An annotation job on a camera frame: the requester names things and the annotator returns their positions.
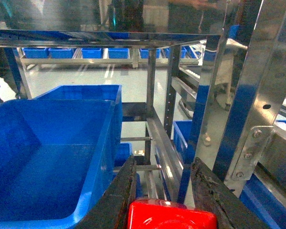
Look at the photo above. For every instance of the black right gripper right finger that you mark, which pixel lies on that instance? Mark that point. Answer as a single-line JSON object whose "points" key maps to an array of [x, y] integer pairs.
{"points": [[212, 195]]}

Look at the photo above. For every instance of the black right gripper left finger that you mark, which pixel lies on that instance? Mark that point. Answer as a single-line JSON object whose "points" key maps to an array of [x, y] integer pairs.
{"points": [[111, 211]]}

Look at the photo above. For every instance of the red toy block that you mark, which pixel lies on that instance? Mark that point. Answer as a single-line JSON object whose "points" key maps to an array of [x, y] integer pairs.
{"points": [[149, 213]]}

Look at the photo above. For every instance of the steel flow rack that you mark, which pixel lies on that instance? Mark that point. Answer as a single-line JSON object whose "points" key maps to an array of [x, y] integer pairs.
{"points": [[216, 76]]}

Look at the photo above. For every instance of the large blue target crate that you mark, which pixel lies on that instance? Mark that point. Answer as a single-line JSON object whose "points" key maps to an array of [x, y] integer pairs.
{"points": [[56, 161]]}

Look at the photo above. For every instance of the blue crate behind target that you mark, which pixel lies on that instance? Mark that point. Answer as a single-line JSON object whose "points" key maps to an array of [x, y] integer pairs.
{"points": [[111, 92]]}

